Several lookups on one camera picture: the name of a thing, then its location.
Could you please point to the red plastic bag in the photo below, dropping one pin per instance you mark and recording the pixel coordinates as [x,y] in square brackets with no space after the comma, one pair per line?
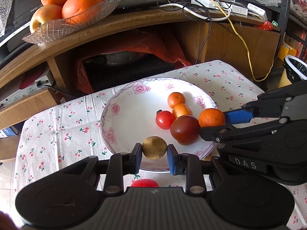
[164,45]

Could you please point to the small red toy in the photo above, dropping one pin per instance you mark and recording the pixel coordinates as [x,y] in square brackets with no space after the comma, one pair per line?
[265,26]

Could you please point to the white lace cloth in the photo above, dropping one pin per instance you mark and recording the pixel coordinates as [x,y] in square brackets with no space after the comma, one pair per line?
[6,6]

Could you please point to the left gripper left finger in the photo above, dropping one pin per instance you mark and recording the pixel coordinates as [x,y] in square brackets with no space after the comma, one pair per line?
[119,166]

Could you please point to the cherry print tablecloth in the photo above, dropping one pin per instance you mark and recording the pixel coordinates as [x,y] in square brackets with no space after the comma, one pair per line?
[67,133]

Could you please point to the large orange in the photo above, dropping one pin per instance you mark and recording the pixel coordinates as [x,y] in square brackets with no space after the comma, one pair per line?
[211,117]

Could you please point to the red tomato front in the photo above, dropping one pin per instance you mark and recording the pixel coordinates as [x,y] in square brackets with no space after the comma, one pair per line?
[164,119]

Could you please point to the white power strip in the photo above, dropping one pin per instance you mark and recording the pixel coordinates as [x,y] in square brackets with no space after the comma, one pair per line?
[236,9]

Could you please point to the yellow trash bin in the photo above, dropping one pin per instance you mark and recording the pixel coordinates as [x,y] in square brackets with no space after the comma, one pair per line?
[294,71]

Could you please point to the wooden tv stand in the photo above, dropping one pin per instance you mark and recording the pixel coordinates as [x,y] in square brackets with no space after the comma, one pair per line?
[235,41]

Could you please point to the small tangerine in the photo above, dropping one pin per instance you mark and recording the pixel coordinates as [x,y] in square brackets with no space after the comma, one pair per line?
[175,98]
[181,109]

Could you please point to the glass fruit dish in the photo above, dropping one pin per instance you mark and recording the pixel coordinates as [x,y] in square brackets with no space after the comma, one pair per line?
[57,29]

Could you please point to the dark red tomato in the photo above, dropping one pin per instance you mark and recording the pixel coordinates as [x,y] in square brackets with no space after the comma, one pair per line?
[185,130]

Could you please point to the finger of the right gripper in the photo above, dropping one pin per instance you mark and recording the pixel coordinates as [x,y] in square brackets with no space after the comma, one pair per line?
[231,133]
[266,106]

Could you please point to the silver media player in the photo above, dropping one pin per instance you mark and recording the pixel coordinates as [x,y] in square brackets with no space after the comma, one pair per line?
[23,86]

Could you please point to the black television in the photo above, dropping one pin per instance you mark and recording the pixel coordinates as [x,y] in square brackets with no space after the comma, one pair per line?
[17,27]

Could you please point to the dark brown round fruit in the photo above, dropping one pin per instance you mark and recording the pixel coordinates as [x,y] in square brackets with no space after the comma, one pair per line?
[154,147]

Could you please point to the blue white box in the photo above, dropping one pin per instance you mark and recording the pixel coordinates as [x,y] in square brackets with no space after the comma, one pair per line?
[9,131]

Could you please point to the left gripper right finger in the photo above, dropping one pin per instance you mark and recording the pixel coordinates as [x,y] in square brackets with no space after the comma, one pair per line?
[190,166]

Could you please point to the white floral porcelain bowl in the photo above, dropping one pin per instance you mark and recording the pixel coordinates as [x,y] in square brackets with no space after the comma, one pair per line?
[129,115]

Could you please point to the yellow apple in dish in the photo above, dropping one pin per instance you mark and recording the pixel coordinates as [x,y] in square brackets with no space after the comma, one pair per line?
[43,15]

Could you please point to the orange in dish front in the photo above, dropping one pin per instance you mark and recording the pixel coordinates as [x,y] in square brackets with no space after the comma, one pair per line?
[79,11]

